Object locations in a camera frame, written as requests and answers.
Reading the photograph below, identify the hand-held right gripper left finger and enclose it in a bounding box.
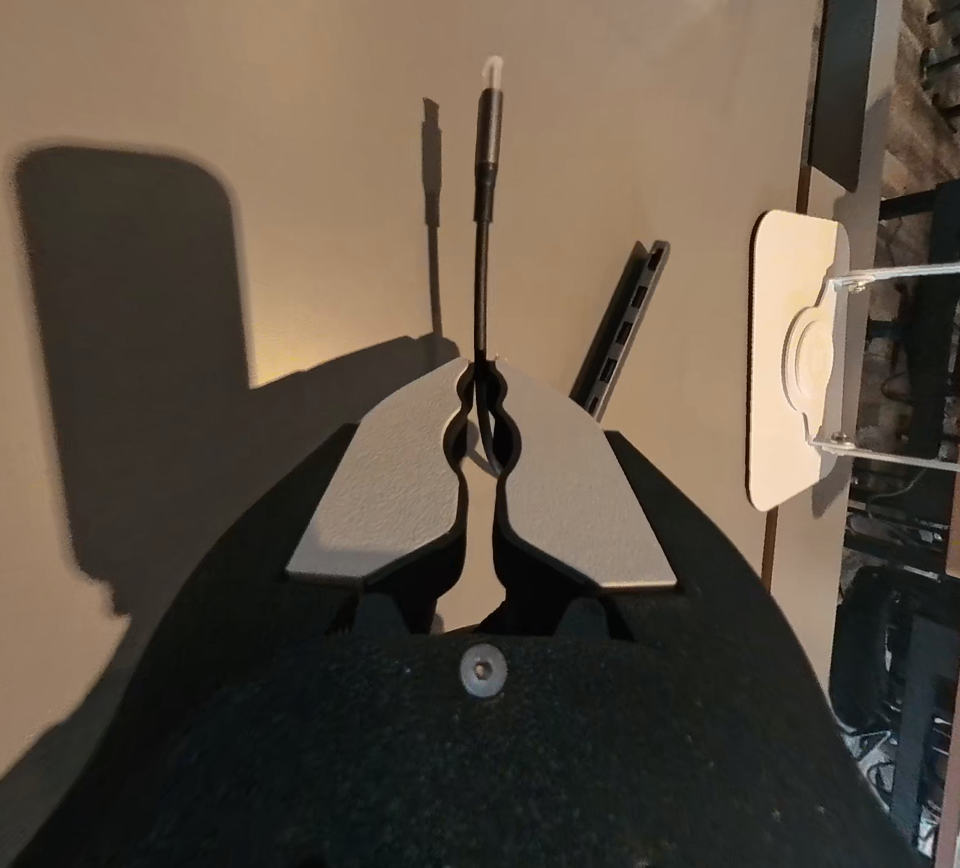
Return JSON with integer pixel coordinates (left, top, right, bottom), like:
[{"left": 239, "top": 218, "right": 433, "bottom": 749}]
[{"left": 282, "top": 355, "right": 481, "bottom": 599}]

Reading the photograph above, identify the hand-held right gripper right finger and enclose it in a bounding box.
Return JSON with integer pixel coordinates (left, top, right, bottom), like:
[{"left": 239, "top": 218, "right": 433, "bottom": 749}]
[{"left": 483, "top": 355, "right": 679, "bottom": 602}]

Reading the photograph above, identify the grey usb hub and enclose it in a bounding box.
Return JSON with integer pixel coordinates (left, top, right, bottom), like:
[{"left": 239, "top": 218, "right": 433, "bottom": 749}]
[{"left": 570, "top": 240, "right": 672, "bottom": 421}]

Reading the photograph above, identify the black usb cable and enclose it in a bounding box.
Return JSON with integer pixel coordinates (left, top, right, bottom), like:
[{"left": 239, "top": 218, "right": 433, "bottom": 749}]
[{"left": 471, "top": 54, "right": 514, "bottom": 467}]

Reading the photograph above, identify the white stand with clear arms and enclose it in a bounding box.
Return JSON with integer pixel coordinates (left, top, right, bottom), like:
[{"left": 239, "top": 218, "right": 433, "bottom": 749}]
[{"left": 746, "top": 208, "right": 960, "bottom": 514}]

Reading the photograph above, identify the black desk mat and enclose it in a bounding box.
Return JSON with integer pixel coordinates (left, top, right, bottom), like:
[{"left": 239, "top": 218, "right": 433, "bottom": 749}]
[{"left": 806, "top": 0, "right": 891, "bottom": 193}]

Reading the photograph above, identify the black metal desk frame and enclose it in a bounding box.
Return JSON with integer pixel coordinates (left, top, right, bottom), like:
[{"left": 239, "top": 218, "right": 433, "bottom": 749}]
[{"left": 833, "top": 178, "right": 960, "bottom": 847}]

